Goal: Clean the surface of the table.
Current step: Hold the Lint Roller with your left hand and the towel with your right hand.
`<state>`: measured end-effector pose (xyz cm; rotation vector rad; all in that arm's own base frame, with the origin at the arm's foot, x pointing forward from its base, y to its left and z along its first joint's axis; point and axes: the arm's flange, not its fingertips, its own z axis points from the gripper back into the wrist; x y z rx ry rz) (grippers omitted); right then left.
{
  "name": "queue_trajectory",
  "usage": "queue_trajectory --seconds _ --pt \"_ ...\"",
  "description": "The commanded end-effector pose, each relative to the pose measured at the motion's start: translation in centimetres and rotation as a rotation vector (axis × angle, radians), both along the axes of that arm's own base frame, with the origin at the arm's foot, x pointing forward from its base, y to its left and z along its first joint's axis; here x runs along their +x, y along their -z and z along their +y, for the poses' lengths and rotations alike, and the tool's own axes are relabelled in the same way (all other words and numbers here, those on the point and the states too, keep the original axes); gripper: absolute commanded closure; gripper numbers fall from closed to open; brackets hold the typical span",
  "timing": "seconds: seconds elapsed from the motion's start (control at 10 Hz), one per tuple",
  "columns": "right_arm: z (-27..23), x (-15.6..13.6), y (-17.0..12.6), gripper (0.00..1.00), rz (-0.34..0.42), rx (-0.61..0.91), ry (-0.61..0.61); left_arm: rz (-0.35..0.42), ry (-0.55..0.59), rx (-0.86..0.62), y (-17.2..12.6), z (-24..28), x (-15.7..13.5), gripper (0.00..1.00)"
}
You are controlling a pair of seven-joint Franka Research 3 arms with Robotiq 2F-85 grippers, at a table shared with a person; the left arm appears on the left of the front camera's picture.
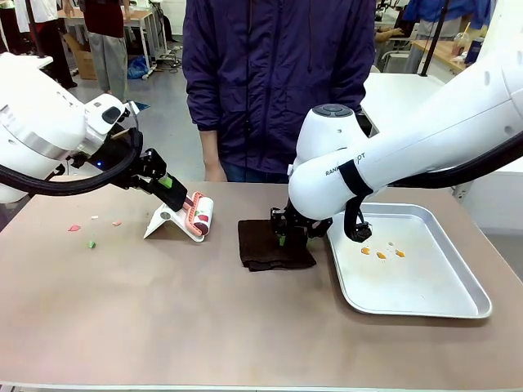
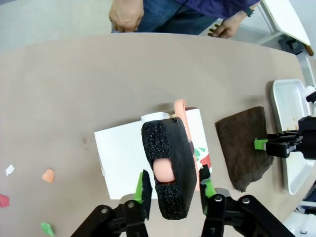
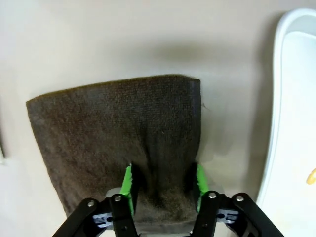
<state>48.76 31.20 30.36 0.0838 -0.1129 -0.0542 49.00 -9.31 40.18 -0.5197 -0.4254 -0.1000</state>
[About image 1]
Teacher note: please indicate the person in grey trousers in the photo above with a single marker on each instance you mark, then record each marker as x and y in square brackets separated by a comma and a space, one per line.
[106, 45]

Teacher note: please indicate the person's right hand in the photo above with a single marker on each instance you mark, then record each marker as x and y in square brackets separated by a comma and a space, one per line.
[214, 170]

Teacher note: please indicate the brown cardboard box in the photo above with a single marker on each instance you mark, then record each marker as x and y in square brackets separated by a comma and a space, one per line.
[83, 57]

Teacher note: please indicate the plastic cup with straw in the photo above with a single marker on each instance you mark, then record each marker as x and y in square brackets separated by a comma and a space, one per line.
[461, 43]

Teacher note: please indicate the red paper scrap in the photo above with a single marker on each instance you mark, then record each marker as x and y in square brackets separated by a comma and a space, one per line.
[74, 228]

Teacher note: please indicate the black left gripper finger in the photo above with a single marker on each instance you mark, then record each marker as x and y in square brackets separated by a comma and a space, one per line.
[173, 198]
[167, 181]

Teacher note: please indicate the blue plastic bag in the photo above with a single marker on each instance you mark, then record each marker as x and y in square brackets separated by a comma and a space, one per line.
[137, 68]

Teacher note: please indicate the person in black trousers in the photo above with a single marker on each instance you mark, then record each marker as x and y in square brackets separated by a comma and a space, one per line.
[45, 36]

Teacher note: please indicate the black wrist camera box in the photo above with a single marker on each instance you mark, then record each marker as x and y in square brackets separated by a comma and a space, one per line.
[363, 232]

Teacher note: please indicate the white folded stand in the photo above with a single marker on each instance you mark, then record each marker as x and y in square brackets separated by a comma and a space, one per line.
[163, 224]

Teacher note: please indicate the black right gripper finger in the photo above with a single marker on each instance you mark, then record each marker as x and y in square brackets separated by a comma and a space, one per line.
[278, 228]
[315, 232]

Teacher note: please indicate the small white table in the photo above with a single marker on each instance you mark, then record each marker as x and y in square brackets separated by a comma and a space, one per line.
[41, 60]

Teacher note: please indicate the wooden workbench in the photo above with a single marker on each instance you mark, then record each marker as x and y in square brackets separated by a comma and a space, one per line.
[445, 51]

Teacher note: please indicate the dark blue can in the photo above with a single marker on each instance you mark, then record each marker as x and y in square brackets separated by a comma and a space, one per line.
[475, 51]

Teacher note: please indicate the pink lint roller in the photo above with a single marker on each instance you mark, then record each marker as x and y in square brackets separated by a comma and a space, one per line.
[201, 214]

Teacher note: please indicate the wooden table with white legs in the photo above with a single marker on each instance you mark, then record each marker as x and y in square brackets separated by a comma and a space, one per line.
[141, 24]

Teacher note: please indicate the person in blue top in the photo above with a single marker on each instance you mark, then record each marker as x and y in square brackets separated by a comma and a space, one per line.
[449, 12]

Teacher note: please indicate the dark brown cloth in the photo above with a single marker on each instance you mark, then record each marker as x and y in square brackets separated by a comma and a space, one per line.
[269, 255]

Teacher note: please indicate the black stand pole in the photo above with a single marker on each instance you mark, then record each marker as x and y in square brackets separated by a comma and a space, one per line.
[433, 36]
[36, 28]

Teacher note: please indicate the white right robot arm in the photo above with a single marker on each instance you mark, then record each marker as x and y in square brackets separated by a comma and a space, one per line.
[408, 139]

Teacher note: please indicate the person in purple jacket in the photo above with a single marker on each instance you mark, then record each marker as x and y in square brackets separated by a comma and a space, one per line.
[261, 81]

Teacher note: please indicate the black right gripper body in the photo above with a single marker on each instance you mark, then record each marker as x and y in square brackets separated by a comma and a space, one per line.
[304, 224]

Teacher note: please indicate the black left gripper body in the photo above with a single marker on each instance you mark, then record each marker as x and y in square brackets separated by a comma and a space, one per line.
[149, 167]

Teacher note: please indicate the person's right forearm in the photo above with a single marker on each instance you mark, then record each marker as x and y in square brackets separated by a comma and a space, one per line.
[210, 147]

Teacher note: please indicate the large white table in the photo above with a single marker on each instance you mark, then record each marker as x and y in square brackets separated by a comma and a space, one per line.
[400, 90]

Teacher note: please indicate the silver metal tray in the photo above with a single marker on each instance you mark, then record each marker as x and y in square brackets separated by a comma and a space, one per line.
[408, 281]

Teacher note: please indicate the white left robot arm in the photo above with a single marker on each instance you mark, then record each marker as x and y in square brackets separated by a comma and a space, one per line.
[37, 122]

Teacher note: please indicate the blue floor mat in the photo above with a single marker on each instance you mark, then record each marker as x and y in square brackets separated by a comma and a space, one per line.
[141, 107]

